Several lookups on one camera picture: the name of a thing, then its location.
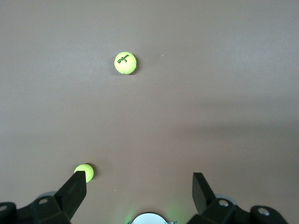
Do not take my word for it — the yellow tennis ball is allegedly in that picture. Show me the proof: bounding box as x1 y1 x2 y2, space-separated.
114 51 137 75
74 163 94 183

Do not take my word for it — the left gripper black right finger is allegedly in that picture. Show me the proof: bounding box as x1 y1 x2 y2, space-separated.
188 172 289 224

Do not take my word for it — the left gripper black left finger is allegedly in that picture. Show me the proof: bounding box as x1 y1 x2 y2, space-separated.
0 170 87 224

